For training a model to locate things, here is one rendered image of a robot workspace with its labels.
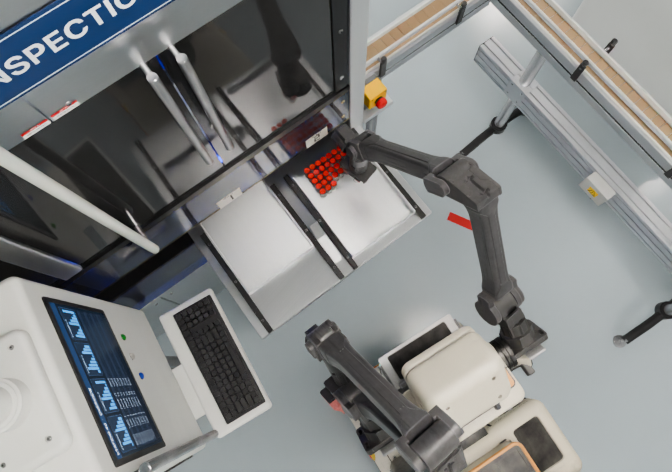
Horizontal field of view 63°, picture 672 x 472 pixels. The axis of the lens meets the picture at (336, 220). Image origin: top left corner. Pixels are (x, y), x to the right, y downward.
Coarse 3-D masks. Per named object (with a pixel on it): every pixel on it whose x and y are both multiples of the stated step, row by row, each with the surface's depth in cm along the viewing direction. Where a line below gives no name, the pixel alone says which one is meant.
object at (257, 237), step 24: (264, 192) 188; (216, 216) 186; (240, 216) 186; (264, 216) 186; (288, 216) 185; (216, 240) 184; (240, 240) 184; (264, 240) 183; (288, 240) 183; (240, 264) 181; (264, 264) 181; (288, 264) 178
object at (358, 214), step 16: (304, 176) 189; (384, 176) 187; (304, 192) 184; (336, 192) 187; (352, 192) 187; (368, 192) 187; (384, 192) 187; (400, 192) 183; (320, 208) 186; (336, 208) 186; (352, 208) 186; (368, 208) 185; (384, 208) 185; (400, 208) 185; (336, 224) 184; (352, 224) 184; (368, 224) 184; (384, 224) 184; (352, 240) 183; (368, 240) 183; (352, 256) 178
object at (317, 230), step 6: (312, 228) 180; (318, 228) 181; (318, 234) 182; (324, 234) 183; (318, 240) 183; (324, 240) 183; (324, 246) 182; (330, 246) 182; (330, 252) 182; (336, 252) 182; (336, 258) 181
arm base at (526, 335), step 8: (520, 320) 140; (528, 320) 148; (504, 328) 140; (512, 328) 139; (520, 328) 139; (528, 328) 141; (536, 328) 144; (504, 336) 142; (512, 336) 140; (520, 336) 140; (528, 336) 140; (536, 336) 142; (544, 336) 141; (512, 344) 141; (520, 344) 140; (528, 344) 140; (536, 344) 141; (520, 352) 140; (512, 360) 140
